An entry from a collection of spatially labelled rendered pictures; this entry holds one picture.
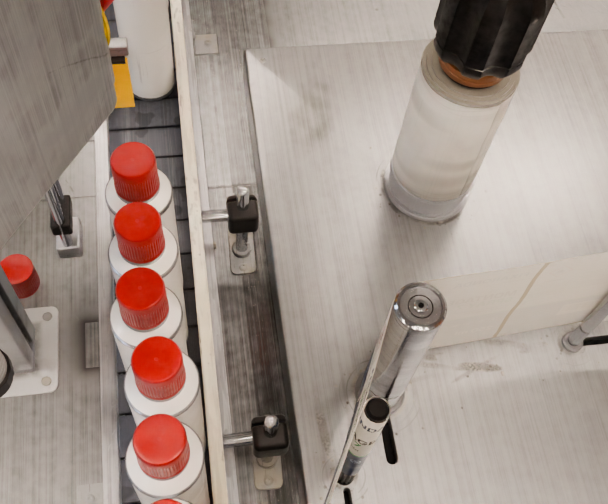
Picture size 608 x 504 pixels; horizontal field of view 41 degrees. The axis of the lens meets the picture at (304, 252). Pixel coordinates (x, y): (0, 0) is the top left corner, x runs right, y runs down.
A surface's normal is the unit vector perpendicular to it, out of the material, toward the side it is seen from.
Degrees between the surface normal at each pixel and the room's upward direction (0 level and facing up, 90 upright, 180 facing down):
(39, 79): 90
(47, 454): 0
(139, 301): 2
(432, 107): 91
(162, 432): 3
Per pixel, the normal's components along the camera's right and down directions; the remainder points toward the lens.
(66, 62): 0.89, 0.43
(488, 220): 0.07, -0.48
